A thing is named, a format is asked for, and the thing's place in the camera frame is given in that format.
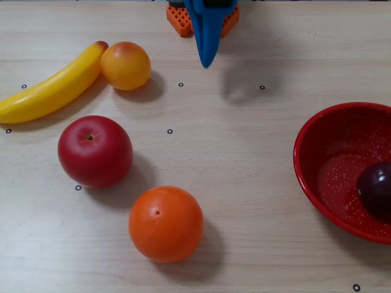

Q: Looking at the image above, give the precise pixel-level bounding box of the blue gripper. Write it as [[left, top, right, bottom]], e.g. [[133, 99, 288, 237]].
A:
[[183, 0, 239, 69]]

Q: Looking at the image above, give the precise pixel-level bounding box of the dark purple plum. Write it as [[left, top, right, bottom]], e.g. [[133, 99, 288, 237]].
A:
[[357, 162, 391, 219]]

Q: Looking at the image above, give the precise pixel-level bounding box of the orange robot base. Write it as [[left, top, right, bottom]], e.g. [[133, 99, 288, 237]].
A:
[[166, 4, 241, 38]]

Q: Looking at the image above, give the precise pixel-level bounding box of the red speckled bowl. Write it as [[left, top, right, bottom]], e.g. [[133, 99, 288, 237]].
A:
[[292, 102, 391, 245]]

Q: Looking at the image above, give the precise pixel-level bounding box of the yellow orange round fruit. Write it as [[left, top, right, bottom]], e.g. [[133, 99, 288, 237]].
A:
[[100, 41, 152, 92]]

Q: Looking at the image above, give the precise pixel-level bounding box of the red plastic apple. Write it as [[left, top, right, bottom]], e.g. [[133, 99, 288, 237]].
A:
[[57, 115, 134, 189]]

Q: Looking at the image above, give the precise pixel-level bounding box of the yellow plastic banana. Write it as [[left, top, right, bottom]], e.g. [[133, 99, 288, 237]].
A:
[[0, 40, 109, 125]]

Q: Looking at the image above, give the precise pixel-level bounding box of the orange plastic orange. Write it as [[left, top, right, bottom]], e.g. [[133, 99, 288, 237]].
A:
[[128, 186, 205, 264]]

